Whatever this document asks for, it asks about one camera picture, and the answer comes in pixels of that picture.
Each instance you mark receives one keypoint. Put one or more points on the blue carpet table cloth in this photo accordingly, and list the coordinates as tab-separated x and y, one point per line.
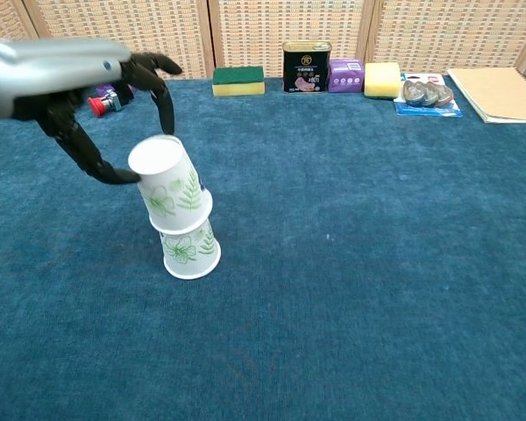
333	263

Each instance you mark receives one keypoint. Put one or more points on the black luncheon meat can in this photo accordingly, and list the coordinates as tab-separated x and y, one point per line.
307	66

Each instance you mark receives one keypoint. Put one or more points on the woven folding screen panel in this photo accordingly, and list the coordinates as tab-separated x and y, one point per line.
122	22
456	30
289	22
2	19

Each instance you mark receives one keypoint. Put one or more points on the purple tissue pack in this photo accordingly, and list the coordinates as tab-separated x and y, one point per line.
105	90
345	75

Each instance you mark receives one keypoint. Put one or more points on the tan spiral notebook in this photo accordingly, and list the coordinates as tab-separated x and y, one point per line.
497	93

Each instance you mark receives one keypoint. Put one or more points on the red emergency stop button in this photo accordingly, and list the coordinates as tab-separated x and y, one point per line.
101	105

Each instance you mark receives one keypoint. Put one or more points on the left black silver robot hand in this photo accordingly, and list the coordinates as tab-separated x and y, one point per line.
52	66

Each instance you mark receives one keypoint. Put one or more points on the blister pack of heart tins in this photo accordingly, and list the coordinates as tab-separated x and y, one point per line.
427	97

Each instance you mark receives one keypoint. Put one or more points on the white floral paper cup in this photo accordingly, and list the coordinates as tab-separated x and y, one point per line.
188	254
171	197

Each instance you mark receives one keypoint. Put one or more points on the green yellow scrub sponge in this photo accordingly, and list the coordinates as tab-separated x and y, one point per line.
239	81

